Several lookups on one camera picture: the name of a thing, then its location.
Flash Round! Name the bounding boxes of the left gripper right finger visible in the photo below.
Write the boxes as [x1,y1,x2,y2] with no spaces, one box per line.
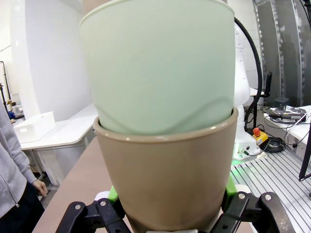
[213,181,292,233]

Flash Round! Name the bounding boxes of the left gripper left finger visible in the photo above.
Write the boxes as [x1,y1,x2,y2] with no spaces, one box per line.
[58,185,133,233]

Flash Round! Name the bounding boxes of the beige plastic cup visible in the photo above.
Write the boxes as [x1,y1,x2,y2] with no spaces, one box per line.
[93,106,239,231]

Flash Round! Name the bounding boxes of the white plastic storage basket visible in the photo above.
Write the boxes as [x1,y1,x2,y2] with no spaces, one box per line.
[13,111,56,144]

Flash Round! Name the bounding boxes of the pale green plastic cup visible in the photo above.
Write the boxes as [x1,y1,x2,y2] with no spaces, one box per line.
[79,0,237,136]

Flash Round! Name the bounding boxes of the person right forearm grey sleeve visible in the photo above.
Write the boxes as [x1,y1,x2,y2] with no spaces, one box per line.
[0,104,37,185]

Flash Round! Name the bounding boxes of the person right hand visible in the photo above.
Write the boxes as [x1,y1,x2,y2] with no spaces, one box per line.
[32,179,49,197]

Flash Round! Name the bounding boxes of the ribbed aluminium base platform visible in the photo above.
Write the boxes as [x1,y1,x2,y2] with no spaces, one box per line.
[229,148,311,220]

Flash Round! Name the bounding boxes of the person black trousers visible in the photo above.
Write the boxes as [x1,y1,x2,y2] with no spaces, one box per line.
[0,182,46,233]

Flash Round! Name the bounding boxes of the yellow red emergency stop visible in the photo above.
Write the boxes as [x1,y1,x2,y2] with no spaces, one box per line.
[252,127,269,146]

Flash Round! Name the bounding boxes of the white side table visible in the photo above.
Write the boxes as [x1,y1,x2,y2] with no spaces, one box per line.
[14,103,99,192]

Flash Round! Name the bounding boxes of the black office chair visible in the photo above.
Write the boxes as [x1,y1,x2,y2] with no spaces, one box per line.
[264,72,273,98]

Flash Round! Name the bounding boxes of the black tripod stand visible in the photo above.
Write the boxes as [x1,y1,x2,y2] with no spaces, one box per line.
[0,60,12,113]

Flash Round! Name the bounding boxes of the coiled black cables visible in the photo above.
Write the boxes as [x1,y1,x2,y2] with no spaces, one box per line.
[264,136,288,153]

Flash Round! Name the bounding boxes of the black camera tripod leg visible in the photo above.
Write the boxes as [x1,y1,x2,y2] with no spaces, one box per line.
[298,113,311,183]

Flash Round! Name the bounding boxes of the white bench with cables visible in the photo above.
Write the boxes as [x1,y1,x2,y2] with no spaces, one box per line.
[263,104,311,156]

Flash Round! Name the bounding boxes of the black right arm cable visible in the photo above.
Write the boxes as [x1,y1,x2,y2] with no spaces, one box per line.
[234,17,263,130]

